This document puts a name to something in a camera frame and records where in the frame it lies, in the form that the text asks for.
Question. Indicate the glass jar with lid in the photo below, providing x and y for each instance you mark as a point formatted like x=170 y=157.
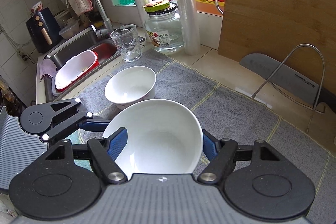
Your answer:
x=163 y=26

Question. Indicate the teal cloth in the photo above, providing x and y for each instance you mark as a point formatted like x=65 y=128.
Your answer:
x=77 y=138

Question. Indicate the red white basin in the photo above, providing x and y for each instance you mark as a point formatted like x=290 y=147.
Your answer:
x=82 y=64

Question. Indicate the bamboo cutting board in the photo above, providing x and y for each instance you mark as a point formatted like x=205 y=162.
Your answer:
x=299 y=32

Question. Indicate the plastic wrap roll tall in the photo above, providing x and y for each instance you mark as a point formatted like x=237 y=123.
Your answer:
x=185 y=1

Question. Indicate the kitchen cleaver black handle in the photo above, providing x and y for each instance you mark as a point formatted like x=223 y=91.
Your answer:
x=264 y=65

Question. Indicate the metal faucet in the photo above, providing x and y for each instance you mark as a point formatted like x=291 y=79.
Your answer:
x=108 y=28

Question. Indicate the black air fryer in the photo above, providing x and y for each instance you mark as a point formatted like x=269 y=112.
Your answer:
x=44 y=30

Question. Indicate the grey checked cloth mat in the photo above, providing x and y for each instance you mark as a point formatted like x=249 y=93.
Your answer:
x=230 y=101

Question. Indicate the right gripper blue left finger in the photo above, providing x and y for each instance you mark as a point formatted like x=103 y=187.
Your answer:
x=117 y=142

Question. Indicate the white bowl pink flowers front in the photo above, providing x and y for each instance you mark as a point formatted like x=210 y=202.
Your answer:
x=163 y=137

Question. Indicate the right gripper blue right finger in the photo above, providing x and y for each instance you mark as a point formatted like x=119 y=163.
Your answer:
x=211 y=145

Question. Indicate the clear drinking glass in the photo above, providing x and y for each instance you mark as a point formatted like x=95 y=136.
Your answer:
x=127 y=42

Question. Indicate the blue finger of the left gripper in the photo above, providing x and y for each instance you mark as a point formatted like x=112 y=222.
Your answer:
x=94 y=124

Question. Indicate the metal wire rack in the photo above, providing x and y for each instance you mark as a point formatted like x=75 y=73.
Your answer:
x=300 y=82

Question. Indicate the white bowl pink flowers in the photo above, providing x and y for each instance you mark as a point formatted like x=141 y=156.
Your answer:
x=131 y=85
x=163 y=137

